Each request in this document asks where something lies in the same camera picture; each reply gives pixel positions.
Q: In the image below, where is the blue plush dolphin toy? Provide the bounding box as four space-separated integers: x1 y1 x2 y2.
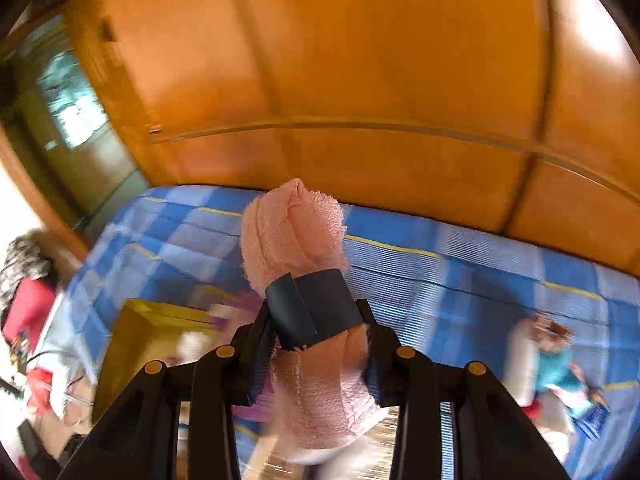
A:
502 314 610 442

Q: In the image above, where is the pink towel with band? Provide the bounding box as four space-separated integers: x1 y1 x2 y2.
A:
240 179 385 460

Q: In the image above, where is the gold metal box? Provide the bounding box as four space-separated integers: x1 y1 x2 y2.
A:
92 299 240 422

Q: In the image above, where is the blue plaid bed sheet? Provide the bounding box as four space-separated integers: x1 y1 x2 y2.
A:
65 185 639 479

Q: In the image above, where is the red bag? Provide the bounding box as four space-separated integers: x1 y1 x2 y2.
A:
2 278 56 353

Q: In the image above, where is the patterned grey cloth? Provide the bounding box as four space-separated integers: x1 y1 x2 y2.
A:
0 234 54 310

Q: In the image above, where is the wooden door with glass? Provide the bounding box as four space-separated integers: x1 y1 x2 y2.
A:
8 15 149 226

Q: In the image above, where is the orange wooden wardrobe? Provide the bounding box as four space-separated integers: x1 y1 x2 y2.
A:
65 0 639 273

